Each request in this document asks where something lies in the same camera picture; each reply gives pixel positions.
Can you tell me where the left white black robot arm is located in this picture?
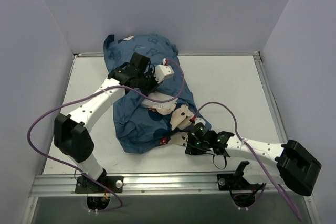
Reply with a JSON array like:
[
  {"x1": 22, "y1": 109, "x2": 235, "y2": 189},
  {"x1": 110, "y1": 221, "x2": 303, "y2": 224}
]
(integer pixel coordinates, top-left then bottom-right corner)
[{"x1": 54, "y1": 53, "x2": 169, "y2": 192}]

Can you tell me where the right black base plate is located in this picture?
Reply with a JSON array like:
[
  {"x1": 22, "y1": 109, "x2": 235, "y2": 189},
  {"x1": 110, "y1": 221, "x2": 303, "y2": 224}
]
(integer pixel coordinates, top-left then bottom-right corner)
[{"x1": 217, "y1": 173, "x2": 262, "y2": 191}]

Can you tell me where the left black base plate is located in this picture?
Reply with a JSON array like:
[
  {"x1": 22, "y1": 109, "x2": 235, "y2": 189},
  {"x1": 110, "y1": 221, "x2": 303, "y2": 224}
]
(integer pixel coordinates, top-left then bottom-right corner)
[{"x1": 75, "y1": 175, "x2": 124, "y2": 194}]

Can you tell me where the blue cartoon print pillowcase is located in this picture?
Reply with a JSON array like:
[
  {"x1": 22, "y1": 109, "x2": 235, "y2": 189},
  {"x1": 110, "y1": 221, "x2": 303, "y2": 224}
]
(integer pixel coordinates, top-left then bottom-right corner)
[{"x1": 103, "y1": 33, "x2": 197, "y2": 154}]

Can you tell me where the purple cable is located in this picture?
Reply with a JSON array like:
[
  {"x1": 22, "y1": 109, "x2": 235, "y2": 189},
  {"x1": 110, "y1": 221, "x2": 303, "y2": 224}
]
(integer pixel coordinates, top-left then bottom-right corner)
[
  {"x1": 27, "y1": 60, "x2": 186, "y2": 212},
  {"x1": 193, "y1": 101, "x2": 304, "y2": 221}
]

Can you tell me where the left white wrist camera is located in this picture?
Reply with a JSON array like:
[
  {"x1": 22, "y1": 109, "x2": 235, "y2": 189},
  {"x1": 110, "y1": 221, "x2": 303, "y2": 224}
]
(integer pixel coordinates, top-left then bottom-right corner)
[{"x1": 154, "y1": 58, "x2": 174, "y2": 83}]

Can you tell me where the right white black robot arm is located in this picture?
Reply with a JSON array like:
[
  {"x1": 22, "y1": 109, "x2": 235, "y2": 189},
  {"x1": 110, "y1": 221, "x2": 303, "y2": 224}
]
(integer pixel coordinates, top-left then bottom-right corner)
[{"x1": 185, "y1": 123, "x2": 322, "y2": 196}]

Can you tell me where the white pillow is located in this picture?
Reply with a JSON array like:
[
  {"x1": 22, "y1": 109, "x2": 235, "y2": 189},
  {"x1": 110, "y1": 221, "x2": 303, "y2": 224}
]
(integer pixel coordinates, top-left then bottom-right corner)
[{"x1": 140, "y1": 91, "x2": 178, "y2": 110}]

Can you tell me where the aluminium front rail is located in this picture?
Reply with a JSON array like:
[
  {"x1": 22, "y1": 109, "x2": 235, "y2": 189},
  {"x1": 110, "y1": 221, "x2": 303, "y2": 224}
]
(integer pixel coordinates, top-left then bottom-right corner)
[{"x1": 28, "y1": 170, "x2": 313, "y2": 198}]

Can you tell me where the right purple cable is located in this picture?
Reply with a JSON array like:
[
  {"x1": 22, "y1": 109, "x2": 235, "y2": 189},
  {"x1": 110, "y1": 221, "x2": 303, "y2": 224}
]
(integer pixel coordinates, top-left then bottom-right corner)
[{"x1": 193, "y1": 101, "x2": 304, "y2": 221}]

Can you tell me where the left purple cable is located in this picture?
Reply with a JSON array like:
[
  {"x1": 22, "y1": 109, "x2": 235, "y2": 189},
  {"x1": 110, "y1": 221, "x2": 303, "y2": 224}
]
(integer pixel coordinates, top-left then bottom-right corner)
[{"x1": 27, "y1": 60, "x2": 186, "y2": 212}]

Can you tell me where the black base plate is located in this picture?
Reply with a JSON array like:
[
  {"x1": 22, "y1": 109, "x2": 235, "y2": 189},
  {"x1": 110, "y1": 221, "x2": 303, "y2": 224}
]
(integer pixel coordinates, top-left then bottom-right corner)
[
  {"x1": 75, "y1": 175, "x2": 124, "y2": 194},
  {"x1": 217, "y1": 173, "x2": 262, "y2": 191}
]

